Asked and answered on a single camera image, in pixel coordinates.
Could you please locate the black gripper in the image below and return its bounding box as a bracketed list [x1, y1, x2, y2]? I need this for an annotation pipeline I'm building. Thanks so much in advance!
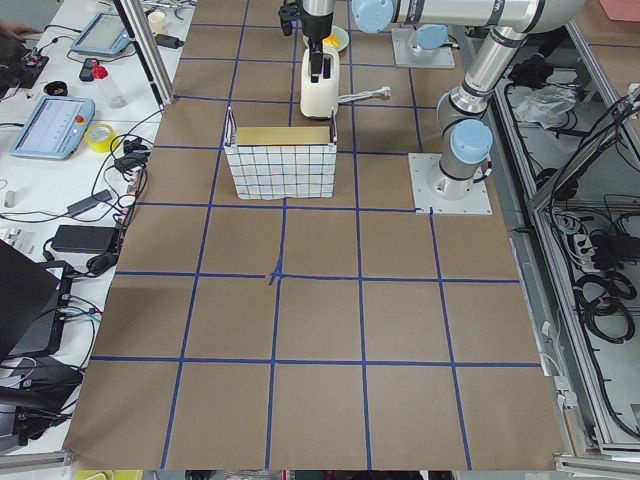
[301, 14, 333, 83]

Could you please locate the white two-slot toaster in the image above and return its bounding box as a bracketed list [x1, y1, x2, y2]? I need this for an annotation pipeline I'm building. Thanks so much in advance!
[300, 46, 340, 119]

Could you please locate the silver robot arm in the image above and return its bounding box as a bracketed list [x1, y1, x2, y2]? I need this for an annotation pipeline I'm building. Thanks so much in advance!
[278, 0, 544, 83]
[379, 1, 584, 200]

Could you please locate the golden pastry bun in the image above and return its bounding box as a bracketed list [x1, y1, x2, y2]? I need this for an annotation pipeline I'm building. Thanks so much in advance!
[323, 34, 340, 50]

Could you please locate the light green plate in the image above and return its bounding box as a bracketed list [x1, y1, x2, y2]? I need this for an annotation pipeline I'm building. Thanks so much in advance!
[323, 25, 349, 53]

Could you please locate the checkered cloth wooden box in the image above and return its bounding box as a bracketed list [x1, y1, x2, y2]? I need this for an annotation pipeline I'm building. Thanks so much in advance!
[224, 108, 338, 200]

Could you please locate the paper cup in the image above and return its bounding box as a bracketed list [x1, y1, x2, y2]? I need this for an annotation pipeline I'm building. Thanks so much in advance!
[147, 11, 168, 35]

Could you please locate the clear bottle red cap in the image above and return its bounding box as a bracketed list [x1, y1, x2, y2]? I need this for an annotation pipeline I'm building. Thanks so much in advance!
[92, 60, 127, 109]

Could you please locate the far blue teach pendant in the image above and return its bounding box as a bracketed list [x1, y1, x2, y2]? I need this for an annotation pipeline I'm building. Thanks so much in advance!
[70, 12, 130, 57]

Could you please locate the blue teach pendant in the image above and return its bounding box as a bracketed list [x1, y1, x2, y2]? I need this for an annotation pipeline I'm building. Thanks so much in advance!
[70, 12, 130, 57]
[10, 96, 95, 160]

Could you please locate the yellow tape roll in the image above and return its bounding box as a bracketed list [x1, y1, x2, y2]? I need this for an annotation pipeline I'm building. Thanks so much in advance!
[83, 123, 116, 153]

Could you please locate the crumpled white cloth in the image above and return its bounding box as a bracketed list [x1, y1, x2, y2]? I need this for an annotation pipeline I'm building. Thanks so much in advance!
[514, 85, 576, 129]

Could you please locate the small black bowl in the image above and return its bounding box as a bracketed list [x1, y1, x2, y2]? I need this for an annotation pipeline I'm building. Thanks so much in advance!
[43, 81, 68, 97]

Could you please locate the near blue teach pendant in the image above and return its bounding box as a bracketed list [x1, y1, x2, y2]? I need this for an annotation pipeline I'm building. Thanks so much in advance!
[10, 96, 95, 160]

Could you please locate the black power adapter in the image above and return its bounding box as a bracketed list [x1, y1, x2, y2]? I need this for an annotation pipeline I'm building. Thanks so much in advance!
[51, 225, 119, 254]

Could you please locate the black laptop computer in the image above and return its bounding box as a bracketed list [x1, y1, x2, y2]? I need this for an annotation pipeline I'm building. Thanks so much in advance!
[1, 242, 72, 359]

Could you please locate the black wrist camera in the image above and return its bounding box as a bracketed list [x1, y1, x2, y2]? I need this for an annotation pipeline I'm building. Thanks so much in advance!
[278, 1, 300, 37]

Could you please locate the white toaster power cable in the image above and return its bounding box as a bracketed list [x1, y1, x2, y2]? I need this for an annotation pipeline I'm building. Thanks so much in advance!
[336, 86, 392, 105]

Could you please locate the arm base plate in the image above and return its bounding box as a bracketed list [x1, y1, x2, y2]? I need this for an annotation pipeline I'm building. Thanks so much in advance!
[391, 24, 455, 69]
[408, 153, 492, 215]

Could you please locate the aluminium frame post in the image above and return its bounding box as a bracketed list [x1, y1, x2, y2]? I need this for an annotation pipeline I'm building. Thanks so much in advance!
[114, 0, 175, 107]

